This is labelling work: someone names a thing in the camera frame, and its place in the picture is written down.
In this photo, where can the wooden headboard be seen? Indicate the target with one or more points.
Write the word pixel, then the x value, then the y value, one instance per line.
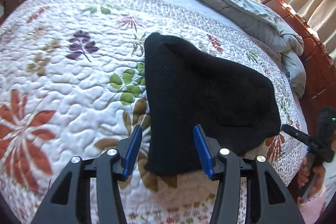
pixel 315 61

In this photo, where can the person's right forearm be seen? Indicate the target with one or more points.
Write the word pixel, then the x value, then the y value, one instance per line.
pixel 313 209

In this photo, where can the beige curtain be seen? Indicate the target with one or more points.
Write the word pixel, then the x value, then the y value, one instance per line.
pixel 312 6

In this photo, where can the person's right hand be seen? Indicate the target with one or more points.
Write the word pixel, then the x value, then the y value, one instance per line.
pixel 316 179

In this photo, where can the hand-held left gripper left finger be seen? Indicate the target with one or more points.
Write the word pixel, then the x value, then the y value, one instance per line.
pixel 132 150

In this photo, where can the grey duvet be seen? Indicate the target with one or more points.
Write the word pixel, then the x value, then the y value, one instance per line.
pixel 244 8

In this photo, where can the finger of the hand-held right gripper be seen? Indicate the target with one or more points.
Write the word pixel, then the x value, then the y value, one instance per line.
pixel 295 133

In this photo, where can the black pants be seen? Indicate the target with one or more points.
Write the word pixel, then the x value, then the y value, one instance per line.
pixel 197 87

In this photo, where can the floral quilted bedspread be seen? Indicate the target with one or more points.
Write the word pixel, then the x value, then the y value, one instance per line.
pixel 65 82

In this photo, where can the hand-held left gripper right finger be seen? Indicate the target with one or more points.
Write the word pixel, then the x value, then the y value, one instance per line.
pixel 202 150

